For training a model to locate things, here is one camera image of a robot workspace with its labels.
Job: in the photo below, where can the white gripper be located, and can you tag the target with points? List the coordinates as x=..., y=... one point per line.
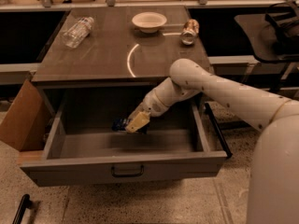
x=151, y=104

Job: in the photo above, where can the blue rxbar wrapper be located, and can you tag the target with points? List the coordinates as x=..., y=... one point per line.
x=119, y=125

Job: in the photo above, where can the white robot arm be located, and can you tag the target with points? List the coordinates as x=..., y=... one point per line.
x=274, y=178

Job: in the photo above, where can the open grey top drawer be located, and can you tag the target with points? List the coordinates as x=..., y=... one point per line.
x=82, y=148

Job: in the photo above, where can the grey cabinet counter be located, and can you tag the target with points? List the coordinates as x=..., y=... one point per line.
x=116, y=51

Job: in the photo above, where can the white bowl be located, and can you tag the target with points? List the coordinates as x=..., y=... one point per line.
x=149, y=22

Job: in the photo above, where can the clear plastic water bottle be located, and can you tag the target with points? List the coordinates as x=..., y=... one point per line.
x=78, y=32

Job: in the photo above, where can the brown cardboard panel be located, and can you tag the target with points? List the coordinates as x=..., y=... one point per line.
x=24, y=125

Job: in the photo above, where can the black bar on floor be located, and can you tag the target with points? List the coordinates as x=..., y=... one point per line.
x=25, y=204

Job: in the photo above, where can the dark chair at right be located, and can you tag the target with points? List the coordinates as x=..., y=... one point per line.
x=274, y=35

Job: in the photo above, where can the black drawer handle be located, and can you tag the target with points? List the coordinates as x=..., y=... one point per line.
x=128, y=172

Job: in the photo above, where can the black drawer slide rail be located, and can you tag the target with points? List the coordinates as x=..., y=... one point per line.
x=217, y=130

